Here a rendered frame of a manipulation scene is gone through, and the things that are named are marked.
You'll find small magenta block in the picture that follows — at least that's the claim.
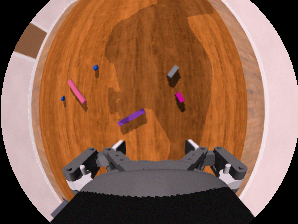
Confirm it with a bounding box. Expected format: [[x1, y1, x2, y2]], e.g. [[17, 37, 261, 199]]
[[175, 92, 184, 103]]

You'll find pink rod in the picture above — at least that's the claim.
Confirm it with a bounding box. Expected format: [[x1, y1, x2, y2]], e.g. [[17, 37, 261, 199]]
[[68, 79, 86, 104]]

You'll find purple rod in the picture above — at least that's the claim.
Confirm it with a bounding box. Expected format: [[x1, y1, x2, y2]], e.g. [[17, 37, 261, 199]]
[[117, 108, 146, 127]]

